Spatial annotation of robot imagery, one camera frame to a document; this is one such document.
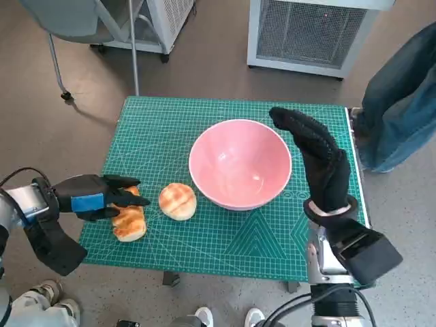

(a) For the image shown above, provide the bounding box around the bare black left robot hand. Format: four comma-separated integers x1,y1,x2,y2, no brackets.
52,174,151,223

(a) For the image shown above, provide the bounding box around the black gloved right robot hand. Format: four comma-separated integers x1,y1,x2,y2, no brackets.
268,107,352,214

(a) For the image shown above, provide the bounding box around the long toy bread loaf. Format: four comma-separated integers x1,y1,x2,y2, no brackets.
112,185,148,243

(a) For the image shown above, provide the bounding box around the round toy bread bun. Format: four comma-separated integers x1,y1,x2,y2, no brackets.
158,183,198,222

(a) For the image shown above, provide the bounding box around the pink bowl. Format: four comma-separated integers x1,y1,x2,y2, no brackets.
188,119,293,212

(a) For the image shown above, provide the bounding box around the green cutting mat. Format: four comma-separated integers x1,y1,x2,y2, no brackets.
78,96,371,283

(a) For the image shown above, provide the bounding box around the standing person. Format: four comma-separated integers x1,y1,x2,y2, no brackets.
349,22,436,174

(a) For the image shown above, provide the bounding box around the seated person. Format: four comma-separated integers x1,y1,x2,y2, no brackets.
8,279,82,327

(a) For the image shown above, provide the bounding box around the white cabinet with mesh front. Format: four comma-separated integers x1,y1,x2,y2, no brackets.
246,0,398,81

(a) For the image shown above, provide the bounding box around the thin metal pole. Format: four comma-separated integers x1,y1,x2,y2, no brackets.
127,0,140,96

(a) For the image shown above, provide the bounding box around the grey chair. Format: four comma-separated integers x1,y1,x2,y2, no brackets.
18,0,144,100

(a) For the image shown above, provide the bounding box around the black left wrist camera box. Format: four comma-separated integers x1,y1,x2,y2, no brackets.
22,211,88,277

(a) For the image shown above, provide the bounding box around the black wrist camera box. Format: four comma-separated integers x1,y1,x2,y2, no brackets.
328,219,404,286
22,211,88,277

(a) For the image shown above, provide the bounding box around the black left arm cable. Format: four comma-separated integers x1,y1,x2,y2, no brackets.
0,166,47,188

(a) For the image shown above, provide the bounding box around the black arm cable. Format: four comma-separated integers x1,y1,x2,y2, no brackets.
264,294,316,327
0,166,47,188

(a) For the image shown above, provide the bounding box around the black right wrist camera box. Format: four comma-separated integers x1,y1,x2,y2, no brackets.
328,219,404,286

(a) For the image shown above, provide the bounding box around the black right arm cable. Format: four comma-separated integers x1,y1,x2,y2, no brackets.
264,294,316,327

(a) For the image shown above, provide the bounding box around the white open-frame cart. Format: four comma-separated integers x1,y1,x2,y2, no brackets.
90,0,197,63

